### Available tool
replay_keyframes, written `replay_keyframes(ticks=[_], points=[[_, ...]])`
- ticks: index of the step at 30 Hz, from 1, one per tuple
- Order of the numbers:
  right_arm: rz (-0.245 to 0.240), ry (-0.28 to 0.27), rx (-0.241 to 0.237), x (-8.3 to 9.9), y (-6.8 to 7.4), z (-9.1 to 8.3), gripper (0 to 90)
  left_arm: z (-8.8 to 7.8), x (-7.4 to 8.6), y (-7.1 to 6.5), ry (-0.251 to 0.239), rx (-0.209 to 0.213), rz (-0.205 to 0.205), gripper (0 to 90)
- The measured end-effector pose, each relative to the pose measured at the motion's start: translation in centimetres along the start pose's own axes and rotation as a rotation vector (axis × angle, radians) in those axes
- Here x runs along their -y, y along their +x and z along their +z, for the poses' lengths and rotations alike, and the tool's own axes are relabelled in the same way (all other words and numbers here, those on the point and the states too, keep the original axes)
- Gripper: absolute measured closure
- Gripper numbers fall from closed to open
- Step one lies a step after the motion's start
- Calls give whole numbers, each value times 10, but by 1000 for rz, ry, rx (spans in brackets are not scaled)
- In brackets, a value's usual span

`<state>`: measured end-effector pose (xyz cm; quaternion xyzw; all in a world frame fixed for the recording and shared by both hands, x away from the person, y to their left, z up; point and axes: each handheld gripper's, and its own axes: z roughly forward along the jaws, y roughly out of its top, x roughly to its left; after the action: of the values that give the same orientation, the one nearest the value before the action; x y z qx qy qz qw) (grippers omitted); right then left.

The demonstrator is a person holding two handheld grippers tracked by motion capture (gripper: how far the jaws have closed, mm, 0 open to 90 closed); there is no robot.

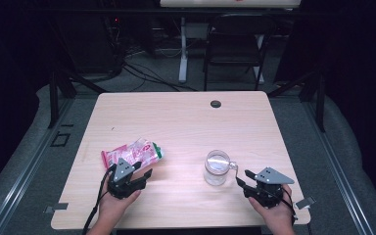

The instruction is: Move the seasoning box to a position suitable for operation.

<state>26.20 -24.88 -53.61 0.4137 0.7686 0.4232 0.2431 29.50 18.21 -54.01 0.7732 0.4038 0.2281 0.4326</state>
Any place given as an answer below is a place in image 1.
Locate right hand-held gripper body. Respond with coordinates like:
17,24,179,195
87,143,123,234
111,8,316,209
243,166,296,210

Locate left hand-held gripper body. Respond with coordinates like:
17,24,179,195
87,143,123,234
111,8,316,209
107,158,149,201

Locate pink white plastic bag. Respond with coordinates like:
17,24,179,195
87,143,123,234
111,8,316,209
100,137,165,170

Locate clear jar with hinged lid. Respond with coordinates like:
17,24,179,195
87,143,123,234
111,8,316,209
203,149,240,187

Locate person's right hand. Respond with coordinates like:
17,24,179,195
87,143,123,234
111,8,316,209
248,184,297,228

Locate person's left hand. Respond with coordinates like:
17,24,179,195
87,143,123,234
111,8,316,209
95,185,142,225

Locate black metal stand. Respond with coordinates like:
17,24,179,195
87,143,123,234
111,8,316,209
47,70,109,129
266,70,327,133

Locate white desk leg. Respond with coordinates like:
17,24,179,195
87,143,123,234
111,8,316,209
177,17,190,84
255,33,266,85

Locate dark equipment cabinet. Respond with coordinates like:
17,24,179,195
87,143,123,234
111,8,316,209
54,12,122,75

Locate black folding chair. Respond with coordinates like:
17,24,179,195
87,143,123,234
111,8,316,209
203,13,277,93

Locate light background desk top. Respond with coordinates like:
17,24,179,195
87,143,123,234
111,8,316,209
159,0,304,9

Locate right hand-held gripper cable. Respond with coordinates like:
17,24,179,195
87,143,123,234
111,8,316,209
281,186,299,226

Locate hand-held gripper cable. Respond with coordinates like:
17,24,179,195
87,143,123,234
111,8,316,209
281,186,299,226
81,164,118,235

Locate left hand-held gripper cable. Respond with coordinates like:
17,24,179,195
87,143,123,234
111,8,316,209
81,164,118,235

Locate aluminium floor rail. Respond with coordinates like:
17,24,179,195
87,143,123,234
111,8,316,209
0,97,76,235
301,99,375,235

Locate black floor cables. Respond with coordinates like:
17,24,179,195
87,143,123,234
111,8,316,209
121,61,199,93

